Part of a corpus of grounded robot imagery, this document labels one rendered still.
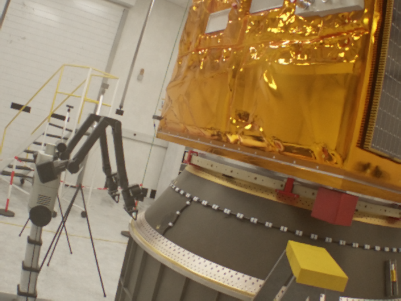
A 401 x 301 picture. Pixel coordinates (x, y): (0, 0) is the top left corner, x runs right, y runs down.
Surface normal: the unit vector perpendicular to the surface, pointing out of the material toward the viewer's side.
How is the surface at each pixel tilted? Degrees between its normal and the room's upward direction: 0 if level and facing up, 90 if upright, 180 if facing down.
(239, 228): 62
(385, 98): 90
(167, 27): 90
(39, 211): 90
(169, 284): 90
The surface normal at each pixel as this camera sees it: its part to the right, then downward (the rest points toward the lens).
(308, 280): -0.15, -0.05
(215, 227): -0.44, -0.61
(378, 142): 0.46, 0.11
